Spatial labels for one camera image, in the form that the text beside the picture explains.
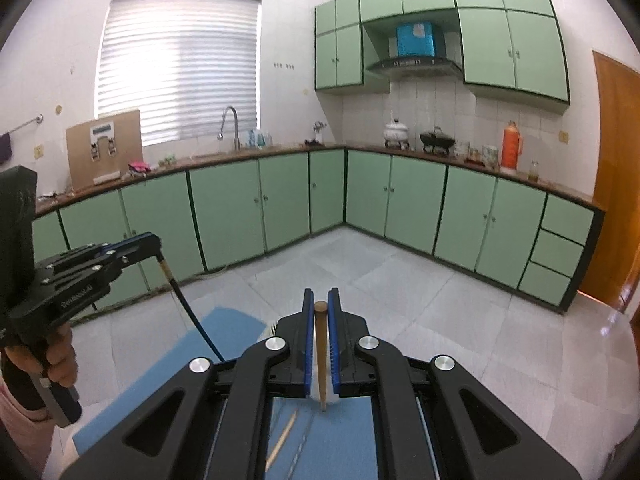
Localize black range hood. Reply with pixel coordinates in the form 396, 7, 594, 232
365, 57, 463, 81

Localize dark blue chopstick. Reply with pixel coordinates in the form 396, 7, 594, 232
157, 254, 226, 362

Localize white lidded pot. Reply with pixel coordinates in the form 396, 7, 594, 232
383, 119, 412, 151

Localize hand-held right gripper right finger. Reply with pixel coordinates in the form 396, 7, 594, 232
327, 287, 583, 480

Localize green lower kitchen cabinets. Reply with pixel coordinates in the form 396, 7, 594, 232
30, 149, 606, 313

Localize blue table mat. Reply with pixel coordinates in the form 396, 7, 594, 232
72, 307, 381, 480

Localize wooden door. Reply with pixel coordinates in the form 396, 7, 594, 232
577, 50, 640, 321

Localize person's left hand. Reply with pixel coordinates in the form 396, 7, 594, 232
4, 320, 80, 392

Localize metal towel rail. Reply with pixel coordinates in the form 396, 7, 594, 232
0, 115, 43, 136

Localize green upper kitchen cabinets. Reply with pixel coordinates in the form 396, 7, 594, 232
314, 0, 571, 106

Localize white window blind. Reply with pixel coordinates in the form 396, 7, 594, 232
95, 0, 263, 147

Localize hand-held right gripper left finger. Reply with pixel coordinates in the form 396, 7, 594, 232
60, 287, 316, 480

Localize brown kitchen countertop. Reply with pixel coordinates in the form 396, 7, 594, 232
32, 145, 606, 211

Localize black wok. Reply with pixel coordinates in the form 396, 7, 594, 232
419, 126, 455, 155

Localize green kitchen cabinets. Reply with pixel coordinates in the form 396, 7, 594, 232
30, 149, 606, 313
314, 0, 571, 106

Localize blue box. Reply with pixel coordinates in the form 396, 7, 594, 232
396, 21, 435, 57

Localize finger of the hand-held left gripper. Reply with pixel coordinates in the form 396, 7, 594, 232
35, 231, 163, 273
40, 252, 136, 292

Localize chrome kitchen faucet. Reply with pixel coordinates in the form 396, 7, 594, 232
217, 106, 241, 153

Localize wooden chopstick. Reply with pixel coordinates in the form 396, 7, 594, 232
314, 301, 329, 413
264, 409, 299, 472

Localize brown cardboard board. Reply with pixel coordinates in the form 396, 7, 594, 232
66, 109, 143, 193

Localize orange thermos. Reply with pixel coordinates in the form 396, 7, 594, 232
501, 121, 523, 171

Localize grey chopstick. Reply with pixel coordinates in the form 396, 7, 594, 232
289, 416, 316, 467

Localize person's left forearm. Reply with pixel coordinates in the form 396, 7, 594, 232
0, 374, 57, 478

